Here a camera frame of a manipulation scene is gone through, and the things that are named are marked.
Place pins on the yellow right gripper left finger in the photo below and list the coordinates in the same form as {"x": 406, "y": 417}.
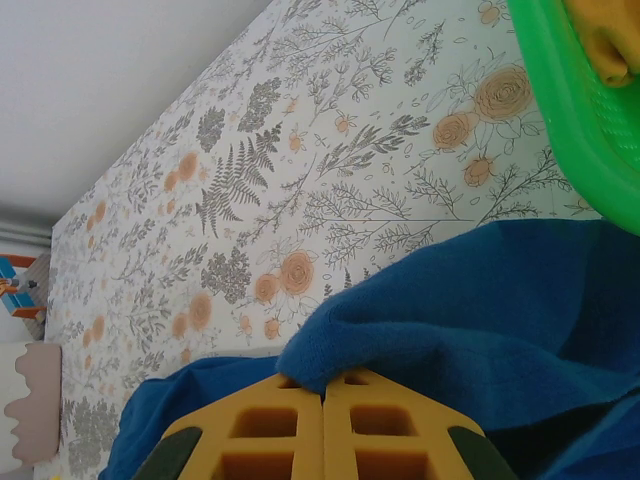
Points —
{"x": 250, "y": 440}

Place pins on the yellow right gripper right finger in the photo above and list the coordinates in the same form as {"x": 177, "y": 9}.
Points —
{"x": 400, "y": 440}

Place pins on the blue and orange wall sticker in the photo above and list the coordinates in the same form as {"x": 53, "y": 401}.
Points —
{"x": 17, "y": 295}

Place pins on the floral print tablecloth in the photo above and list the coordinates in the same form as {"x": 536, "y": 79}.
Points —
{"x": 300, "y": 175}

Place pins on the blue t-shirt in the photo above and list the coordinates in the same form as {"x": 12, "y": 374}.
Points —
{"x": 475, "y": 310}

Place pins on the orange-yellow garment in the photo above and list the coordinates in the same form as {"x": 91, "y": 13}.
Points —
{"x": 605, "y": 40}

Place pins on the green plastic mesh basket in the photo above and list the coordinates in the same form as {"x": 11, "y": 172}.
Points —
{"x": 575, "y": 125}

